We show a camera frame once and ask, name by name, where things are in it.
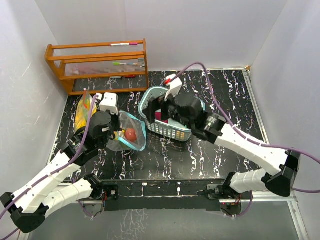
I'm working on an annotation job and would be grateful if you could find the brown passion fruit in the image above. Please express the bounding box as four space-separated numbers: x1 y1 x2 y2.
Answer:
124 128 137 142

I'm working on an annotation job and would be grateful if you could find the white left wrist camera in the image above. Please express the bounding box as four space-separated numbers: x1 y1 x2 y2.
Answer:
99 92 119 115

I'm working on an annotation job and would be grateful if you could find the green pen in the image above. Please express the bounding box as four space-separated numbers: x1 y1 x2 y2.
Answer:
112 62 138 66

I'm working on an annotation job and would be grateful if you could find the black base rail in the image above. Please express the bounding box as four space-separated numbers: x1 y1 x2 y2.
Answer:
102 179 223 211

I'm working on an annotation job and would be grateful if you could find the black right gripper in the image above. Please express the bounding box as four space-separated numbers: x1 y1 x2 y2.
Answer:
142 88 193 130

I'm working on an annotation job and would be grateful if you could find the small grey box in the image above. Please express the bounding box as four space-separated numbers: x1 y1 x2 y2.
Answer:
137 58 146 68

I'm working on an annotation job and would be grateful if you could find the clear bag blue zipper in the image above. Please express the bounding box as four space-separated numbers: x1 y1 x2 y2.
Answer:
106 110 147 152

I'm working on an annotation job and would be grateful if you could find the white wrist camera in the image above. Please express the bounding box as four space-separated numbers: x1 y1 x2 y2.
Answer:
99 92 119 115
164 74 182 101

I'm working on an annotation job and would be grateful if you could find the yellow banana bunch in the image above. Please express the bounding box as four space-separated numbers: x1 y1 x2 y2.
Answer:
74 99 92 133

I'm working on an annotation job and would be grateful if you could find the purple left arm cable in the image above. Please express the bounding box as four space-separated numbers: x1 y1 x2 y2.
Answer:
0 93 103 240

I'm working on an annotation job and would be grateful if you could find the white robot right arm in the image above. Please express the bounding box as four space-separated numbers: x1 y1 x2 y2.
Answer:
141 93 301 199

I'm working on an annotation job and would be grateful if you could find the orange green mango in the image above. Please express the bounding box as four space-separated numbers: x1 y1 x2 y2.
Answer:
114 130 126 148

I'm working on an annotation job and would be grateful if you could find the pink white pen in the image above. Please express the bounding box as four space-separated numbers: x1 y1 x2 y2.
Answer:
110 42 139 47

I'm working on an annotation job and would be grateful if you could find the pink dragon fruit piece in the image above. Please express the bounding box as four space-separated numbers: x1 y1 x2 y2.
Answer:
155 111 169 124

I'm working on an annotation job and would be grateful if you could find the orange wooden shelf rack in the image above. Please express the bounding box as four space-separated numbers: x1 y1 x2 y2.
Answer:
44 39 150 96

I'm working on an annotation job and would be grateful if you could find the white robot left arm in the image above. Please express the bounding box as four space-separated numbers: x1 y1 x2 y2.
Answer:
0 111 120 234

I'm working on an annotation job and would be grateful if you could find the light green plastic basket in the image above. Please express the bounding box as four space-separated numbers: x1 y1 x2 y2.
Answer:
138 86 206 142

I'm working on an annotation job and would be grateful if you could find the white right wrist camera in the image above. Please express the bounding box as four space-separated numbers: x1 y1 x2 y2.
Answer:
164 74 182 101

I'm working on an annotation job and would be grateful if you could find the clear bag orange zipper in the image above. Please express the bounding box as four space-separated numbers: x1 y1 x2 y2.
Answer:
74 88 98 134

